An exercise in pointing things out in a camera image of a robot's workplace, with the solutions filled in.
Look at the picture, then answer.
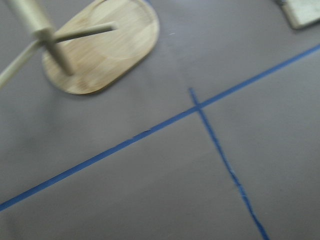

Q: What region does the wooden mug tree rack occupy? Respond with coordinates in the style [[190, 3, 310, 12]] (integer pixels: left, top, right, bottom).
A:
[[0, 0, 160, 95]]

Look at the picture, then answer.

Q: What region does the bamboo cutting board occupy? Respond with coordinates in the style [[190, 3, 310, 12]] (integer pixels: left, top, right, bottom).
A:
[[275, 0, 320, 30]]

